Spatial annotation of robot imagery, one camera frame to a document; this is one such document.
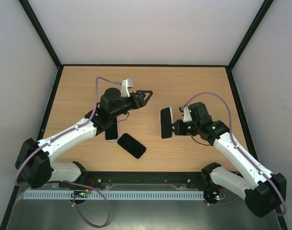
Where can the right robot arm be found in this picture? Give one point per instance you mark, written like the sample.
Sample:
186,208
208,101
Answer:
261,189

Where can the white slotted cable duct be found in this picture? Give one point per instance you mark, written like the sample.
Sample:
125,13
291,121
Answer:
113,195

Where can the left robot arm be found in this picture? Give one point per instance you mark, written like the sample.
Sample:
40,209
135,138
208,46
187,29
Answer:
36,163

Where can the phone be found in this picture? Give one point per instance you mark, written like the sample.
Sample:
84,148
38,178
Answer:
111,133
131,145

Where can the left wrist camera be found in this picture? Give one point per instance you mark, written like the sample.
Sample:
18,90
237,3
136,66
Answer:
126,84

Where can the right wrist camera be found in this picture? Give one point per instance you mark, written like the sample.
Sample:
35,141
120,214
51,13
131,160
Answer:
185,112

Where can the black enclosure frame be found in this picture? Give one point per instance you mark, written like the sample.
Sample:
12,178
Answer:
240,109

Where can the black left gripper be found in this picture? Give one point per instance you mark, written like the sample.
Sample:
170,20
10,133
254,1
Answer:
138,105

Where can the phone in lilac case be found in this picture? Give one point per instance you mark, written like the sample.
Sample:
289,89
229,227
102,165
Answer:
111,133

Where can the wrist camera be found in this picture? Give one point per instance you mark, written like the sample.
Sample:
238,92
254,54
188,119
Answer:
126,84
185,112

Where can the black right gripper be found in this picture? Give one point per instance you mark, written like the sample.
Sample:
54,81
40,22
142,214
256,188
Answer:
175,128

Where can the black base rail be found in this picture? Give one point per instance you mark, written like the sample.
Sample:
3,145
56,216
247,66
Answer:
190,180

